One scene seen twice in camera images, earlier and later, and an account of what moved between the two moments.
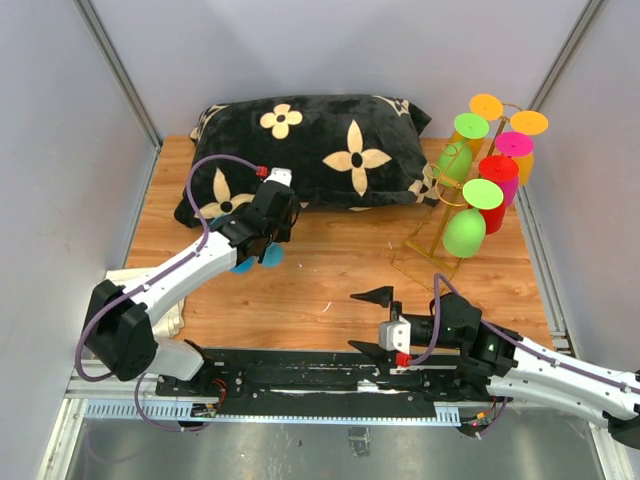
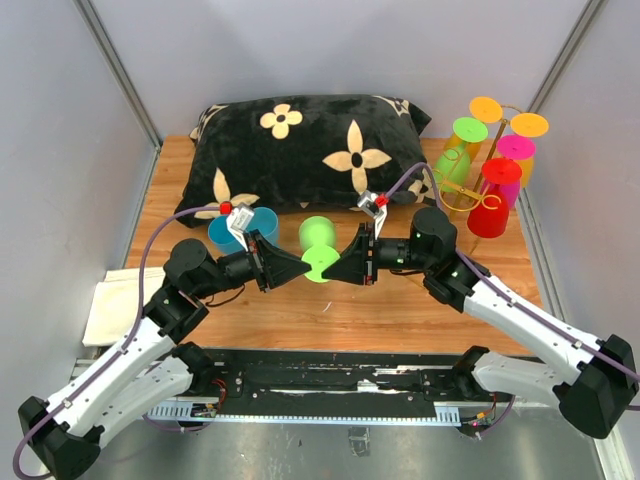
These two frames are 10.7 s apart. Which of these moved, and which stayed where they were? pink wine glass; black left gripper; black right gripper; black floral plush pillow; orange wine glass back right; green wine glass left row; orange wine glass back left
Moved: black right gripper; black left gripper
Stayed: pink wine glass; black floral plush pillow; orange wine glass back left; orange wine glass back right; green wine glass left row
